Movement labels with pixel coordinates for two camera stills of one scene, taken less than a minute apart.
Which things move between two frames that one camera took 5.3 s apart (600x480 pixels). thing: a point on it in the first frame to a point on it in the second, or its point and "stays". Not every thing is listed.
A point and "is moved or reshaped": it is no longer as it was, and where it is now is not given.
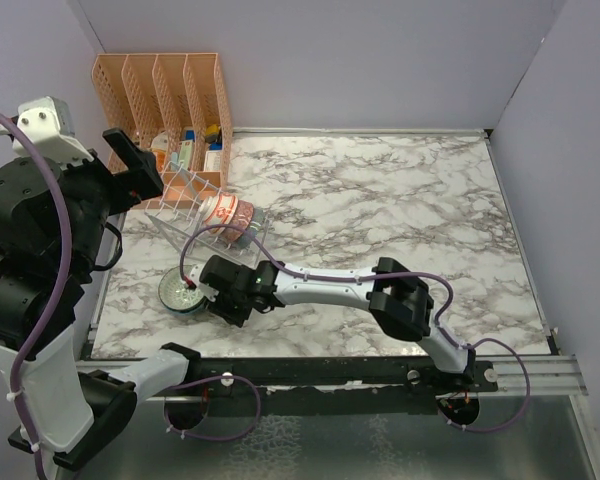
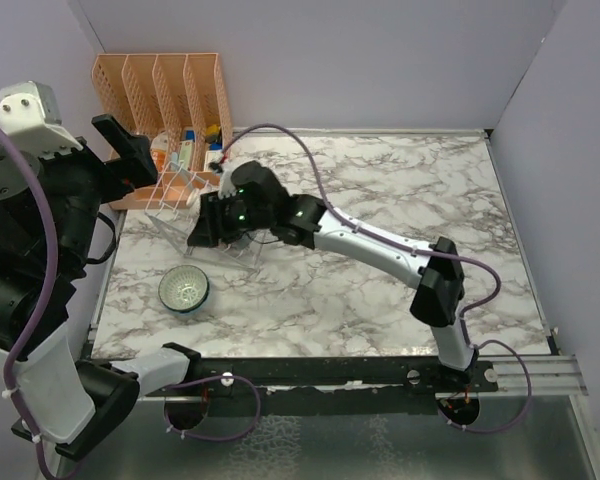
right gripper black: (239, 319) to (212, 230)
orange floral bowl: (217, 209) is moved or reshaped
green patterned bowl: (175, 294) stays
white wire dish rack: (173, 208) stays
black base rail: (402, 385) stays
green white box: (185, 153) stays
